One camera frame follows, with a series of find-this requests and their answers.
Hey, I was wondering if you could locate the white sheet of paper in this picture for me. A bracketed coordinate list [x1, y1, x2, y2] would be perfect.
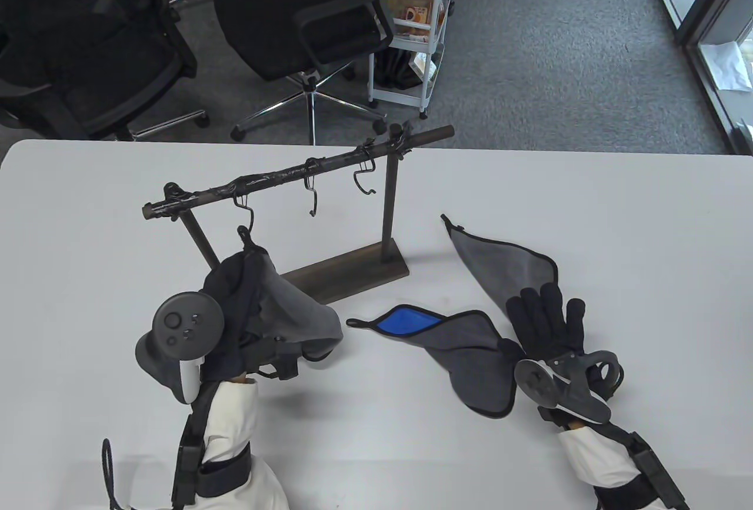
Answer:
[700, 41, 753, 91]

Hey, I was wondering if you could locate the black mesh office chair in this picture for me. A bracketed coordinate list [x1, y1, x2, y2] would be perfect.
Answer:
[0, 0, 211, 142]

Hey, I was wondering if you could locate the person's left hand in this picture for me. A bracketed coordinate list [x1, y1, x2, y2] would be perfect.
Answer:
[202, 248, 304, 382]

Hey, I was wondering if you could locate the person's right forearm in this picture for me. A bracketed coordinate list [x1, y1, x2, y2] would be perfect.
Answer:
[556, 421, 687, 510]

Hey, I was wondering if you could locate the black bag in cart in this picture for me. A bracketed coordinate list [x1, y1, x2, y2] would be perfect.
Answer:
[375, 48, 424, 90]

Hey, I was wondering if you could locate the person's left forearm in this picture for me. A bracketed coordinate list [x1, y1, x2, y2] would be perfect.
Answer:
[172, 378, 289, 510]

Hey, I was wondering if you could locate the grey and blue hand towel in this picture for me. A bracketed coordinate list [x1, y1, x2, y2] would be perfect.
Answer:
[346, 303, 524, 418]

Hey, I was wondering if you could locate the white rolling cart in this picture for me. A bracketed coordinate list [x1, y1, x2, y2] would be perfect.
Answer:
[368, 0, 458, 119]

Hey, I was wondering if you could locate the black office chair with armrest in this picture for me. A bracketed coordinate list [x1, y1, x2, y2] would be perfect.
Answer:
[213, 0, 395, 143]

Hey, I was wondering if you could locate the dark hanging rack stand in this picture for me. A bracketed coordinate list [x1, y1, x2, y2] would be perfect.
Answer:
[141, 125, 455, 306]

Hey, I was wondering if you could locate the black braided cable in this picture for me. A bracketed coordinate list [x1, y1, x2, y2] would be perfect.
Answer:
[102, 438, 119, 510]

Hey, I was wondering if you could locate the grey tracking controller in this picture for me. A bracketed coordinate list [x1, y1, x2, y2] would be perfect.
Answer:
[135, 292, 225, 405]
[515, 350, 624, 425]

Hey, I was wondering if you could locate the black wrist camera unit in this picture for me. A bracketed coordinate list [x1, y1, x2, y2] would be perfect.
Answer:
[631, 432, 687, 506]
[172, 398, 208, 506]

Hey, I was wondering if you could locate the person's right hand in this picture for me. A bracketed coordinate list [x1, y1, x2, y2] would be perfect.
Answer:
[499, 284, 588, 361]

